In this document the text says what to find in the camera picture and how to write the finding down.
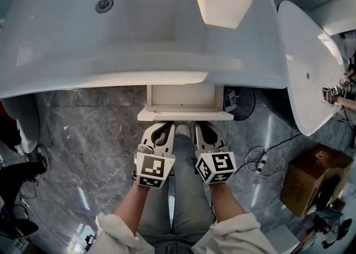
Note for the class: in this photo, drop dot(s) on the black mesh wastebasket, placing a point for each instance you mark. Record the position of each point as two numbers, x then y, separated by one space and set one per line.
244 102

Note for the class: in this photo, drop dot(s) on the white power strip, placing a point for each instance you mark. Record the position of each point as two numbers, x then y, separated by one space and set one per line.
262 163

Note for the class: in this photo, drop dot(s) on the white ceramic sink basin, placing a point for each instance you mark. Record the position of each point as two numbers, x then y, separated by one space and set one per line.
83 52

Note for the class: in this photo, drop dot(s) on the white and green bathtub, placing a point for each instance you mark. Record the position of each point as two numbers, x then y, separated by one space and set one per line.
306 52

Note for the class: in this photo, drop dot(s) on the person's right forearm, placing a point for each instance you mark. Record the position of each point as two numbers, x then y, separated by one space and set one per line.
225 202

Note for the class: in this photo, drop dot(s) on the person's white shoe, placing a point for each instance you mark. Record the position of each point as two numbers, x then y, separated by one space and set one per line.
182 129

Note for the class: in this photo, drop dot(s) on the person's left forearm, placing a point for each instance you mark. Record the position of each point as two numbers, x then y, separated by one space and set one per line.
133 208

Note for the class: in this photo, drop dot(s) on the white drawer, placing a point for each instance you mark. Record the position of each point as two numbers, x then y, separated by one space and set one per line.
183 115

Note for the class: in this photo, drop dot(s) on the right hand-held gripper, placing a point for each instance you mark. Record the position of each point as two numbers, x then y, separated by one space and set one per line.
219 165

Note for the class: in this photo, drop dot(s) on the person's light blue jeans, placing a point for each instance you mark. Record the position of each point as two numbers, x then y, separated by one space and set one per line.
180 191

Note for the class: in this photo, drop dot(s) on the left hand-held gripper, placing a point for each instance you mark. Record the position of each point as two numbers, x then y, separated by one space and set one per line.
151 168

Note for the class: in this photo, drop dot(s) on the metal sink drain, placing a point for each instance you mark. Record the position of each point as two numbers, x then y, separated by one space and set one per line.
104 5

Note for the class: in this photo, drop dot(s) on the large cardboard box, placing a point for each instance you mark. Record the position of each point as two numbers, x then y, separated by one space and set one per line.
300 188

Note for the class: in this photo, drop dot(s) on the person's cream knit sweater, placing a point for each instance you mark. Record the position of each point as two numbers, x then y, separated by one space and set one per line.
244 236

